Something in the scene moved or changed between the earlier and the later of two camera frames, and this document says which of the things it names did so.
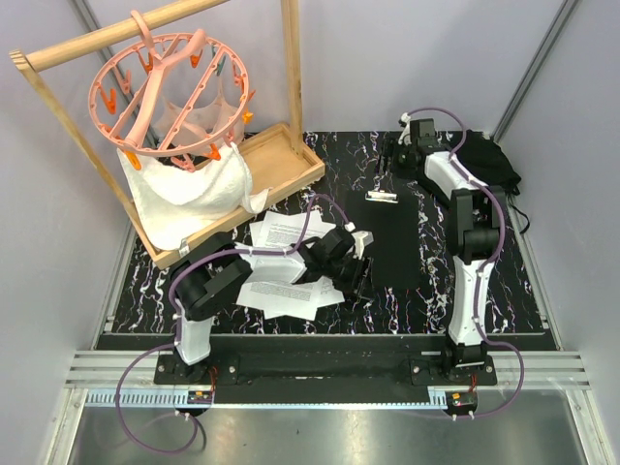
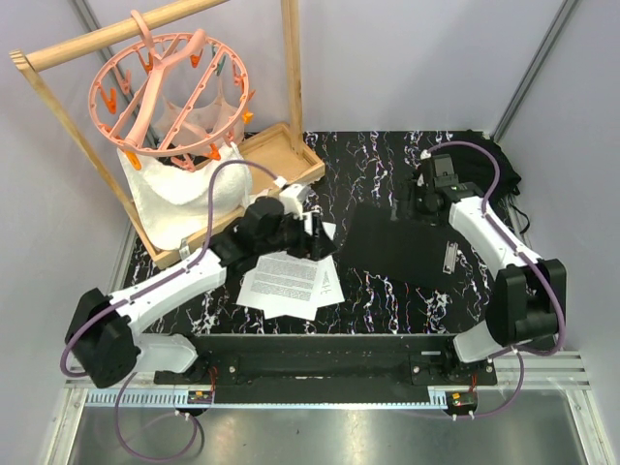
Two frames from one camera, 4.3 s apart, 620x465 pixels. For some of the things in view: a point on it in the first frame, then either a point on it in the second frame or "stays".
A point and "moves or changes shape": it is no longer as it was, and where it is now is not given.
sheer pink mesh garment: (209, 126) stays
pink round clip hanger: (180, 96) stays
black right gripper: (387, 147) to (415, 188)
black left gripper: (354, 286) to (318, 246)
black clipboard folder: (393, 222) moves or changes shape
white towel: (182, 206) stays
